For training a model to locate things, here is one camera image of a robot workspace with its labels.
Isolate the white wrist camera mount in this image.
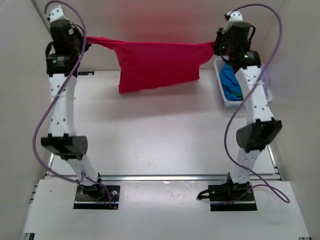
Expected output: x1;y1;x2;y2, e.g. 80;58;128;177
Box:
47;5;69;24
222;10;243;35

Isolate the blue t-shirt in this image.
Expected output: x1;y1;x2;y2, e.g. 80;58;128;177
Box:
219;63;244;102

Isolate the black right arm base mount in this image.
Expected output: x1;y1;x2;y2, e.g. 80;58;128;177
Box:
196;176;258;212

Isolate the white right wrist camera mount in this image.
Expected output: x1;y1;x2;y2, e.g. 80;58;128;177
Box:
222;10;243;35

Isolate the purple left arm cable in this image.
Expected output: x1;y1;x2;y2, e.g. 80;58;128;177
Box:
32;0;119;210

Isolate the aluminium left side rail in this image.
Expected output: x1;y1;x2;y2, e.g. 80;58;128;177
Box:
47;153;55;169

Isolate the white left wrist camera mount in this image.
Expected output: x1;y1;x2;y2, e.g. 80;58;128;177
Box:
47;5;69;24

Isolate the lavender t-shirt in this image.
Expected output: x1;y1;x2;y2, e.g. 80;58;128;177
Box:
261;63;270;92

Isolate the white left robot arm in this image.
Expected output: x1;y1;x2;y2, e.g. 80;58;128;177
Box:
40;19;105;199

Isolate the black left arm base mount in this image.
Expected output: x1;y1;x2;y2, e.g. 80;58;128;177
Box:
73;182;121;210

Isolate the aluminium table edge rail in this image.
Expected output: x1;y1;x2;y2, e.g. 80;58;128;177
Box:
44;174;281;183

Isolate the white plastic laundry basket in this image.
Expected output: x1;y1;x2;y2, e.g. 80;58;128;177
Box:
213;57;273;109

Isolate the dark label sticker on table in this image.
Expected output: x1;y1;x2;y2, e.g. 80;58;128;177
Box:
77;71;95;76

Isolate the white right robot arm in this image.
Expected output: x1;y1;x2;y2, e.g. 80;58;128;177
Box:
214;21;282;200

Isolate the crimson red t-shirt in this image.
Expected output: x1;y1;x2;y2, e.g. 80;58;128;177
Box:
87;36;214;94

